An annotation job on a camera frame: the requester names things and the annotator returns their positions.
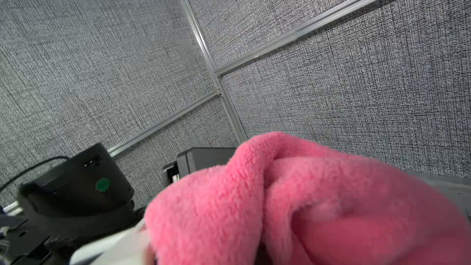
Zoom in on pink cloth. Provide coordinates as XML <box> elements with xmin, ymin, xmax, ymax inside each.
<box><xmin>144</xmin><ymin>132</ymin><xmax>471</xmax><ymax>265</ymax></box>

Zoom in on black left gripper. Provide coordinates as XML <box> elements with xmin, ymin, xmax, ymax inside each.
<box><xmin>162</xmin><ymin>147</ymin><xmax>236</xmax><ymax>186</ymax></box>

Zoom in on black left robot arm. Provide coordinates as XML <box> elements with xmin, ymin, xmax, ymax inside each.
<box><xmin>1</xmin><ymin>144</ymin><xmax>145</xmax><ymax>265</ymax></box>

